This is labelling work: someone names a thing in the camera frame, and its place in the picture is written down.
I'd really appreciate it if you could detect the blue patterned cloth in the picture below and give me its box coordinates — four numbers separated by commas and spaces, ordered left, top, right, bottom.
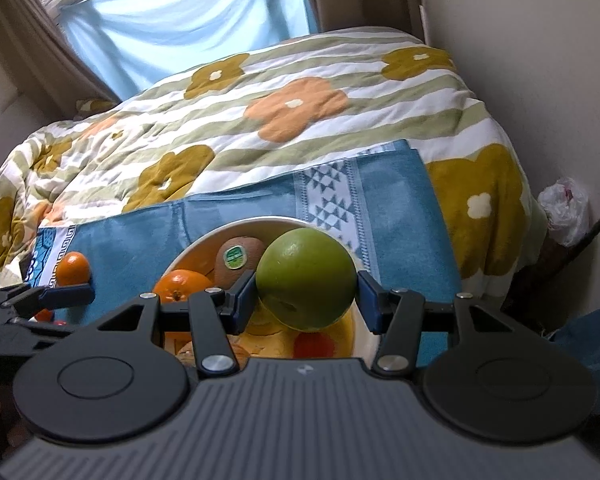
22, 139, 463, 361

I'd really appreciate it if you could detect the floral pillow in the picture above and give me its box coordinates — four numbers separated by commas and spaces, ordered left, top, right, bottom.
75, 98, 117, 117

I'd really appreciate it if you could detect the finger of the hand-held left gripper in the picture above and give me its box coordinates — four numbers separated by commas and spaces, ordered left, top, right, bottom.
0, 282, 95, 317
0, 317, 78, 358

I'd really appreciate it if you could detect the dark blue cloth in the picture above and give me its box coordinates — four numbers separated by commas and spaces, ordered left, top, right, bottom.
552, 305, 600, 388

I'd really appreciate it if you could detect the brown kiwi with green sticker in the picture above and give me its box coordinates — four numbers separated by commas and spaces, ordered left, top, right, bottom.
215, 237, 267, 291

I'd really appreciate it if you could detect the light blue window cloth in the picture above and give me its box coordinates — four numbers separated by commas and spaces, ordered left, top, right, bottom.
60, 0, 318, 101

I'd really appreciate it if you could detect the small mandarin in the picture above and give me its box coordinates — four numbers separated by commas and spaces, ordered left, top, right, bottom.
55, 252, 92, 287
292, 332, 337, 359

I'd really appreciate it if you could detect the white and yellow bowl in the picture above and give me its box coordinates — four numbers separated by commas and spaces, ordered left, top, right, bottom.
157, 216, 386, 361

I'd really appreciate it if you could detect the green apple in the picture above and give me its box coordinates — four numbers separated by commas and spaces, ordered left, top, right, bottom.
256, 227, 358, 332

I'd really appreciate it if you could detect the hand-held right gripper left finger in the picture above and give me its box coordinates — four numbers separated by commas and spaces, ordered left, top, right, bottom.
97, 270, 259, 378

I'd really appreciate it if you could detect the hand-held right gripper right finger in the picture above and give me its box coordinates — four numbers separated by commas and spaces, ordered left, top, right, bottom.
357, 270, 516, 376

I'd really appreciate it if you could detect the large orange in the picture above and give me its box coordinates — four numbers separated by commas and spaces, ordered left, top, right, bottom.
152, 269, 215, 305

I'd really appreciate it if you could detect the black cable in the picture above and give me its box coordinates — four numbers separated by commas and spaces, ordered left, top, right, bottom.
560, 192, 600, 281

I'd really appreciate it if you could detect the white plastic bag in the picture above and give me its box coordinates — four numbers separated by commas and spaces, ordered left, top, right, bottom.
537, 177, 591, 247

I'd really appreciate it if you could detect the floral striped blanket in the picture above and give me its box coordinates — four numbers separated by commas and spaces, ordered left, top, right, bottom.
0, 27, 548, 293

